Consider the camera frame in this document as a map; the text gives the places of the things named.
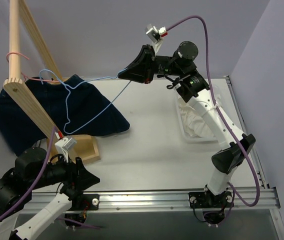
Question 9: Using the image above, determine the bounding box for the white pleated skirt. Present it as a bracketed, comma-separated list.
[178, 84, 223, 139]

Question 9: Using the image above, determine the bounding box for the light blue wire hanger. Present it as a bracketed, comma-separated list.
[38, 68, 132, 135]

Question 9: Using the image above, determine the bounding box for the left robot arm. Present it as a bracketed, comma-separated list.
[0, 147, 100, 240]

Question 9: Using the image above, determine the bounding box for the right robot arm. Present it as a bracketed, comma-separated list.
[118, 41, 256, 207]

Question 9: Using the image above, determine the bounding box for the wooden clothes rack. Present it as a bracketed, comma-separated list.
[2, 0, 101, 166]

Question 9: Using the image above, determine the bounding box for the dark navy garment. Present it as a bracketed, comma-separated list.
[0, 74, 130, 156]

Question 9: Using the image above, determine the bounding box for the clear plastic basket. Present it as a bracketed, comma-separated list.
[174, 82, 225, 144]

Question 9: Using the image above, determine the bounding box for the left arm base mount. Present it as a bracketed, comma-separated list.
[64, 194, 100, 228]

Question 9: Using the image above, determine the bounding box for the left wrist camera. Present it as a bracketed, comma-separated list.
[54, 131, 77, 163]

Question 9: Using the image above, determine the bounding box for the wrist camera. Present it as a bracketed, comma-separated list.
[145, 24, 168, 54]
[54, 131, 77, 163]

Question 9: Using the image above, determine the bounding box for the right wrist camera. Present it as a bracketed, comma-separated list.
[145, 24, 168, 54]

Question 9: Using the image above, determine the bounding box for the pink wire hanger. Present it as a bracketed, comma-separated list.
[6, 51, 61, 84]

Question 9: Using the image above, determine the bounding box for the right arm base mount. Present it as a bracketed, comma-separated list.
[188, 188, 235, 228]

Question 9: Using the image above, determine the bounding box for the aluminium mounting rail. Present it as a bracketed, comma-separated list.
[22, 187, 281, 214]

